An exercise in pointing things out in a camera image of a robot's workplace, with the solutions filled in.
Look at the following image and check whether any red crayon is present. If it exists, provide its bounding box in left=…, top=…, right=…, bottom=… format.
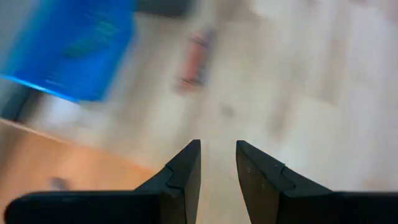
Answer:
left=175, top=29, right=208, bottom=93

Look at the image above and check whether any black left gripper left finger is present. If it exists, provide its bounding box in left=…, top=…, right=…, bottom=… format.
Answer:
left=4, top=139, right=202, bottom=224

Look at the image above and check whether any blue plastic mesh basket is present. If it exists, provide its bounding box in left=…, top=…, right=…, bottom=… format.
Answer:
left=0, top=0, right=137, bottom=104

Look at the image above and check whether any orange translucent plastic bin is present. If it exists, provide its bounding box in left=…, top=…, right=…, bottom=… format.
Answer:
left=0, top=117, right=158, bottom=224

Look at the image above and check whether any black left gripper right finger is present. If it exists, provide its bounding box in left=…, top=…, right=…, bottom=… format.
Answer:
left=235, top=139, right=398, bottom=224

